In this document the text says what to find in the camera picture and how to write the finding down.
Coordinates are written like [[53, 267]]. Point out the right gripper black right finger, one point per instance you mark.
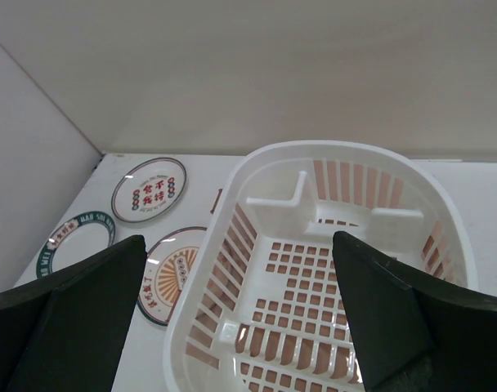
[[412, 331]]

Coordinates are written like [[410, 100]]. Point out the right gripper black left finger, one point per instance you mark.
[[66, 331]]

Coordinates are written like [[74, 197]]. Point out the plate with orange sunburst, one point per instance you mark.
[[168, 267]]

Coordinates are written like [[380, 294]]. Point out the white plastic dish rack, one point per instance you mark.
[[261, 310]]

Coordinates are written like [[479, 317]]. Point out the plate with green rim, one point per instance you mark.
[[76, 239]]

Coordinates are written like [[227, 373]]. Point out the plate with red characters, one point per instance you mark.
[[149, 190]]

